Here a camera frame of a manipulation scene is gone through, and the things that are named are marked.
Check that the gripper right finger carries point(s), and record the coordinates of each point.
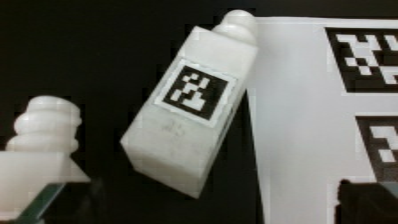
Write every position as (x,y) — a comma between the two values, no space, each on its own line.
(368,203)

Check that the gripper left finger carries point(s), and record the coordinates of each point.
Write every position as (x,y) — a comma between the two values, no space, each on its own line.
(57,206)

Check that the white table leg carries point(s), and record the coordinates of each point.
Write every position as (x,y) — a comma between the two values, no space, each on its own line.
(35,161)
(177,129)

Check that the white sheet with markers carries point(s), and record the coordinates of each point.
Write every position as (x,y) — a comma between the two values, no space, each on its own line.
(323,109)

